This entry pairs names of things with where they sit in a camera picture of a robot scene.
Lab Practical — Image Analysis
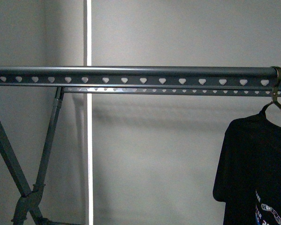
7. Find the metal clothes hanger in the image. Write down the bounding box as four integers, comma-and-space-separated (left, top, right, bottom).
261, 66, 281, 116

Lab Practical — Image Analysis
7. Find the black printed t-shirt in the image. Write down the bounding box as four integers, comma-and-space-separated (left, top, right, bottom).
213, 112, 281, 225

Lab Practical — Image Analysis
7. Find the grey drying rack frame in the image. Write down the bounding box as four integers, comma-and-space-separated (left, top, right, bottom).
0, 66, 281, 225

